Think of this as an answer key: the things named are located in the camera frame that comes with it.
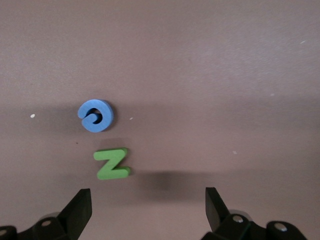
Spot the brown table cover sheet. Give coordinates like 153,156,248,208
0,0,320,240

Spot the green foam letter N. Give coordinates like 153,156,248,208
93,147,132,181

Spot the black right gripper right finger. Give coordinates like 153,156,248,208
199,187,307,240

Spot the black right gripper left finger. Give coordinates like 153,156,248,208
0,188,93,240

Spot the blue foam letter G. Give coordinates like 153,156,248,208
77,99,115,133

